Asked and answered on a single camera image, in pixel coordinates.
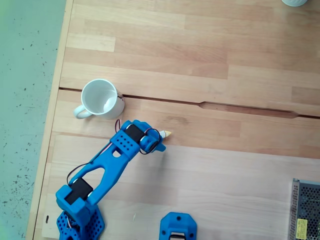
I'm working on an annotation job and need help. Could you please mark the pale wooden base board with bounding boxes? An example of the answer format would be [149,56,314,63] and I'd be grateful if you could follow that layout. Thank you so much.
[41,134,320,240]

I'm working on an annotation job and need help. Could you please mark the blue printed post base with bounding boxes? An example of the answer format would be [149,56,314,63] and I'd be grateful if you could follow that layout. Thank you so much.
[159,211,198,240]

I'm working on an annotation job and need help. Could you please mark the white round object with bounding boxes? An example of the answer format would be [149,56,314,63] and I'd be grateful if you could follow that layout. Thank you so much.
[281,0,309,8]

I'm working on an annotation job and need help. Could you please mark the white mug black lettering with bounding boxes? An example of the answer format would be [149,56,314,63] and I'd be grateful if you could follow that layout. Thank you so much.
[73,78,125,120]

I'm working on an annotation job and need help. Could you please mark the perforated metal power supply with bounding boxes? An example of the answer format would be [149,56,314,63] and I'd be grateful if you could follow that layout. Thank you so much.
[287,177,320,240]

